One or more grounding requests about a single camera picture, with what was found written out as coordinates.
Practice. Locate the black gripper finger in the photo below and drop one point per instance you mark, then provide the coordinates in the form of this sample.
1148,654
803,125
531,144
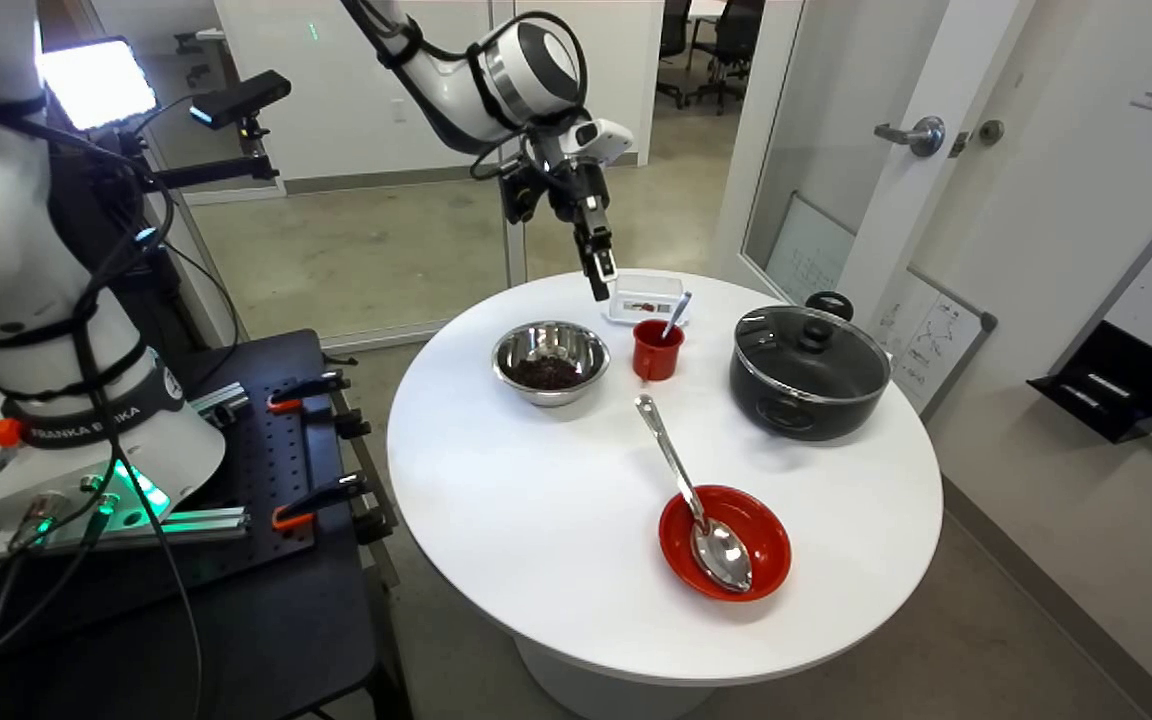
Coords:
587,241
605,267

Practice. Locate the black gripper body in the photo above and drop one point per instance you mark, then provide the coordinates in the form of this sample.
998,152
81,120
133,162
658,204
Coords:
568,183

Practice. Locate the dark brown bowl contents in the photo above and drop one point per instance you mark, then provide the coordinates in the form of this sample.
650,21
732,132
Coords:
555,370

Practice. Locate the silver metal bowl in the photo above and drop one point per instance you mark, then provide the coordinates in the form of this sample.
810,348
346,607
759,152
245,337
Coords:
551,399

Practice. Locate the large metal spoon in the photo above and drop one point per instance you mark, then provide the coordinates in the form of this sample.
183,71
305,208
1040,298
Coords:
721,554

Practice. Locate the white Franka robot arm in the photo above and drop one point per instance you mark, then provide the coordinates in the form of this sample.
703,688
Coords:
1,241

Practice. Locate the red bowl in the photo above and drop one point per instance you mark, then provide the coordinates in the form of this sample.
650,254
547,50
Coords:
768,532

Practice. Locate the clear plastic container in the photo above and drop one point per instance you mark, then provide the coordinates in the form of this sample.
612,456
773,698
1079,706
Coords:
631,307

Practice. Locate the red mug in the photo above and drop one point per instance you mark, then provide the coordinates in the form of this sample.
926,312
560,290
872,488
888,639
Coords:
658,358

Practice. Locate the black pot lid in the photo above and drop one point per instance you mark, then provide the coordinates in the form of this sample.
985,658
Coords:
803,353

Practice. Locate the black cooking pot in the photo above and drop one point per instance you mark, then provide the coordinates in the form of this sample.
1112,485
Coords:
797,417

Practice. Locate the white door with window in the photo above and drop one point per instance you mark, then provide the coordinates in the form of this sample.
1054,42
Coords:
868,53

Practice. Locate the small framed whiteboard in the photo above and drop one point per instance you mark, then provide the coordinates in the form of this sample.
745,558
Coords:
930,342

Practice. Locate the bright LED light panel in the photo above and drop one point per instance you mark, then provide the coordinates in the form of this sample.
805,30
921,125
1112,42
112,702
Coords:
96,80

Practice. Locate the black robot cart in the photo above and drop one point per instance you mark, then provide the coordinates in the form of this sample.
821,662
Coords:
280,626

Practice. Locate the small orange knob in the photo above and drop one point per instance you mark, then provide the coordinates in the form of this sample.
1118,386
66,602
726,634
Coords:
7,435

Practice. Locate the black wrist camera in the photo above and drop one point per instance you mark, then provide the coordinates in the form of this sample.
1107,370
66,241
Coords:
523,192

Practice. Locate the black stereo camera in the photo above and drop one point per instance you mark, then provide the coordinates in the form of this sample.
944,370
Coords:
242,97

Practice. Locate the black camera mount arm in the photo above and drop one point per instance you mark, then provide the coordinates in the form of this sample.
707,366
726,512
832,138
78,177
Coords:
211,170

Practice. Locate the white table pedestal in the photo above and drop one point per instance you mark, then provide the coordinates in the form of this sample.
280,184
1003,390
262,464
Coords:
578,685

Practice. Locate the silver aluminium rail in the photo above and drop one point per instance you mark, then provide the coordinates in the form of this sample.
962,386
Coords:
211,523

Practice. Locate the black wall file holder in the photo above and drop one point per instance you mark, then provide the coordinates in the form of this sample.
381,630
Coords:
1118,380

